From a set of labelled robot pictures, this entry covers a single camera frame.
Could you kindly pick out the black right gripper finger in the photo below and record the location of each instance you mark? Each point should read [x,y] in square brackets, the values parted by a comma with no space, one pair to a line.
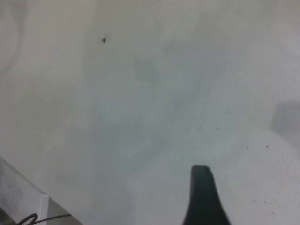
[204,199]

